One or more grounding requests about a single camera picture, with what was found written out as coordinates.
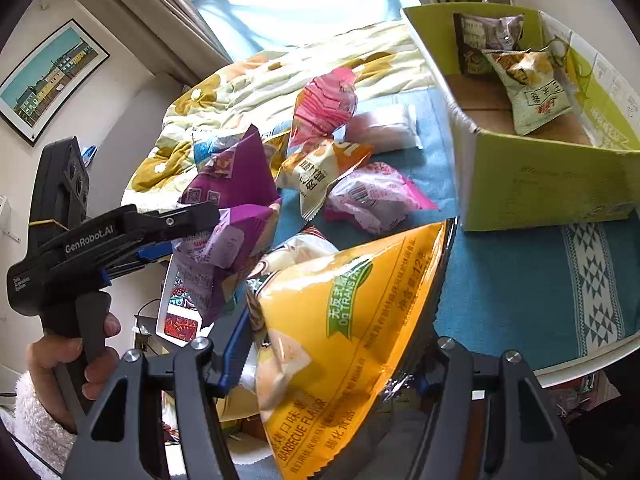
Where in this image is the yellow chips bag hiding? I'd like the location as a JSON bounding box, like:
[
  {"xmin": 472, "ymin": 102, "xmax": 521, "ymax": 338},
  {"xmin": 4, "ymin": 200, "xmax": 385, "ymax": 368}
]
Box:
[{"xmin": 247, "ymin": 218, "xmax": 458, "ymax": 480}]

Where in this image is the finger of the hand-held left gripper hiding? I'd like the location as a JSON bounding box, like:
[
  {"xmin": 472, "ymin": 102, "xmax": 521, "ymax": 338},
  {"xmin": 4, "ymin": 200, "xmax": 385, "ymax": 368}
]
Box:
[
  {"xmin": 122, "ymin": 204, "xmax": 222, "ymax": 247},
  {"xmin": 100, "ymin": 242, "xmax": 176, "ymax": 282}
]

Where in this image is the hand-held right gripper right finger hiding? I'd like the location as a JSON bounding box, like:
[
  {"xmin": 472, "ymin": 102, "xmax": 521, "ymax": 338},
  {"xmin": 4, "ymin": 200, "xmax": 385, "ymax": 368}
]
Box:
[{"xmin": 400, "ymin": 335, "xmax": 583, "ymax": 480}]

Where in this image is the floral striped blanket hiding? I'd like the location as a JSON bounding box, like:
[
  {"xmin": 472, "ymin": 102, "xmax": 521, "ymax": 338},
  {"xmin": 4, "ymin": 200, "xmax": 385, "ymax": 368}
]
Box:
[{"xmin": 122, "ymin": 20, "xmax": 436, "ymax": 211}]

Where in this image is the pink striped snack packet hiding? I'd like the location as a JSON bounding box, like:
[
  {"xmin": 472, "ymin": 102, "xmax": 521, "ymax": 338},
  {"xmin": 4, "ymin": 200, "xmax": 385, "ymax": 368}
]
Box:
[{"xmin": 289, "ymin": 66, "xmax": 359, "ymax": 148}]

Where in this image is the golden yellow snack packet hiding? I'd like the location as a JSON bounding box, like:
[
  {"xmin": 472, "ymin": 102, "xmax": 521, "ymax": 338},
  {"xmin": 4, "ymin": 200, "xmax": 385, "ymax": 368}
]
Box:
[{"xmin": 260, "ymin": 130, "xmax": 292, "ymax": 166}]

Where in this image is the person's left forearm white sleeve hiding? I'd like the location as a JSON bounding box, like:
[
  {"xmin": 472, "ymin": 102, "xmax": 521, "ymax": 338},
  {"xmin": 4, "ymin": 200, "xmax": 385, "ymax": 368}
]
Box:
[{"xmin": 0, "ymin": 372, "xmax": 77, "ymax": 476}]

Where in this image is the white yellow snack bag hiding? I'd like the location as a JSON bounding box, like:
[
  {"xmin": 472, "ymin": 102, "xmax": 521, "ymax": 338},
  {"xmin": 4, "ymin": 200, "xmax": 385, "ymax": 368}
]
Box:
[{"xmin": 250, "ymin": 227, "xmax": 341, "ymax": 286}]

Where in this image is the purple snack packet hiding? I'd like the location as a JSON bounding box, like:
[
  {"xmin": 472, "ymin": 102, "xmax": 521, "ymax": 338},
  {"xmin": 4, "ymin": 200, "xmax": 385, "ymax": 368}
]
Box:
[
  {"xmin": 172, "ymin": 200, "xmax": 283, "ymax": 323},
  {"xmin": 180, "ymin": 125, "xmax": 281, "ymax": 208}
]

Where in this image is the orange white cake packet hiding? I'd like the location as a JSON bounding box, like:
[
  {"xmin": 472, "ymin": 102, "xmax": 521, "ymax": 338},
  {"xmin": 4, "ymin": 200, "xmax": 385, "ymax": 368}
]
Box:
[{"xmin": 275, "ymin": 137, "xmax": 375, "ymax": 221}]

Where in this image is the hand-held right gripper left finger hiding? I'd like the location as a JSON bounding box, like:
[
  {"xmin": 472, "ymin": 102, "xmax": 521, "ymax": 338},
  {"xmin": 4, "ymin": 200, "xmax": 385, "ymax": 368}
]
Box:
[{"xmin": 62, "ymin": 305, "xmax": 256, "ymax": 480}]

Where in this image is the light green snack packet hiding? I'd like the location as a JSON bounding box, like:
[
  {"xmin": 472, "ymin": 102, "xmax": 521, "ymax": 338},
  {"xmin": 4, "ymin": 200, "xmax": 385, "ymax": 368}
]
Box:
[{"xmin": 482, "ymin": 49, "xmax": 573, "ymax": 136}]

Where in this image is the person's left hand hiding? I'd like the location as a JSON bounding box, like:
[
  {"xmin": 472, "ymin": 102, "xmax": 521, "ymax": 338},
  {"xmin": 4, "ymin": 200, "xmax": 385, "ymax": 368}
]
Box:
[{"xmin": 27, "ymin": 310, "xmax": 122, "ymax": 433}]

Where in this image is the framed houses picture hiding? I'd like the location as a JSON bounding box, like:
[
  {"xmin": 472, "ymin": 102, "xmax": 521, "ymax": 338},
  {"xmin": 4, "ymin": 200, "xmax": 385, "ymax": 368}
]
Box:
[{"xmin": 0, "ymin": 19, "xmax": 111, "ymax": 147}]

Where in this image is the dark brown snack packet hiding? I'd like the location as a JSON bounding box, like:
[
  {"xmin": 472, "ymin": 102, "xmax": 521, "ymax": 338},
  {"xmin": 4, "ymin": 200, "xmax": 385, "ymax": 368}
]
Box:
[{"xmin": 453, "ymin": 12, "xmax": 525, "ymax": 78}]

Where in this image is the green cardboard box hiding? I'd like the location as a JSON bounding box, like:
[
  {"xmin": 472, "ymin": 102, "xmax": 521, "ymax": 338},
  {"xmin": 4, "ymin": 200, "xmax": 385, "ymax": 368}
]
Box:
[{"xmin": 401, "ymin": 2, "xmax": 640, "ymax": 232}]

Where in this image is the light blue window cloth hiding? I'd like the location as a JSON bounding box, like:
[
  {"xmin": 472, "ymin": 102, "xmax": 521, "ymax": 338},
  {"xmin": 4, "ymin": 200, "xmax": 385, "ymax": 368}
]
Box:
[{"xmin": 192, "ymin": 0, "xmax": 421, "ymax": 63}]

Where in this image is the colourful patterned box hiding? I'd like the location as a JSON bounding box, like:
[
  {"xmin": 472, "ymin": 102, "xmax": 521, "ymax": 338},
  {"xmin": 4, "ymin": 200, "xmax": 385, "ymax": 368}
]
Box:
[{"xmin": 156, "ymin": 255, "xmax": 206, "ymax": 343}]

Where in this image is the white translucent packet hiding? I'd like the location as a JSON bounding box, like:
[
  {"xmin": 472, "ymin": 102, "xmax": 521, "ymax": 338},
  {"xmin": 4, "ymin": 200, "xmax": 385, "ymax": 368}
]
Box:
[{"xmin": 345, "ymin": 104, "xmax": 423, "ymax": 153}]

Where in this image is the pink white barcode packet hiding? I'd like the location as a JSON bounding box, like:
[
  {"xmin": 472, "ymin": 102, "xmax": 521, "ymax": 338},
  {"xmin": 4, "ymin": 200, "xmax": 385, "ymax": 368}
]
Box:
[{"xmin": 324, "ymin": 161, "xmax": 441, "ymax": 236}]

